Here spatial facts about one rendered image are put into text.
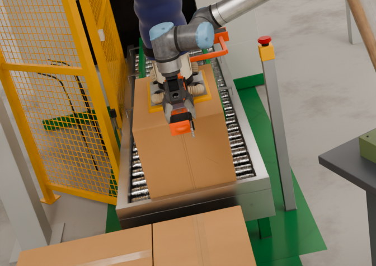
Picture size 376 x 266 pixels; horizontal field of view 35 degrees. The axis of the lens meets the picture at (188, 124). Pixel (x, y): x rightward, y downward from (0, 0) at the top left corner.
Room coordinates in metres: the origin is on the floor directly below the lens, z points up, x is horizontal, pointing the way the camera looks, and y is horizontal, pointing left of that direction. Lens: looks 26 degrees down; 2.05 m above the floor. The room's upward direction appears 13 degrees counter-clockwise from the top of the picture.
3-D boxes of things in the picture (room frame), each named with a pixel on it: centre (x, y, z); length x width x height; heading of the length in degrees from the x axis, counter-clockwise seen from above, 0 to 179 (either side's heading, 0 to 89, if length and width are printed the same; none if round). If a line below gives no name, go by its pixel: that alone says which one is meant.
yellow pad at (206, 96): (2.61, -0.08, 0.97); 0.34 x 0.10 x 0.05; 179
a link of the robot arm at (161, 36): (2.05, 0.01, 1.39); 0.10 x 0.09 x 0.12; 71
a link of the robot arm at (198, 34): (2.02, -0.09, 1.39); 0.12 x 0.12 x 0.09; 71
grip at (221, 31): (2.91, -0.26, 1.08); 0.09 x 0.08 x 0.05; 89
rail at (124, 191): (3.45, 0.34, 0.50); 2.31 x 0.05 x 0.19; 178
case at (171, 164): (2.60, 0.03, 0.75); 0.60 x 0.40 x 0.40; 178
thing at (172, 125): (2.02, 0.03, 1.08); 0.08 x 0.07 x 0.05; 179
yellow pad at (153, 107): (2.62, 0.11, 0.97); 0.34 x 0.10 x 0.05; 179
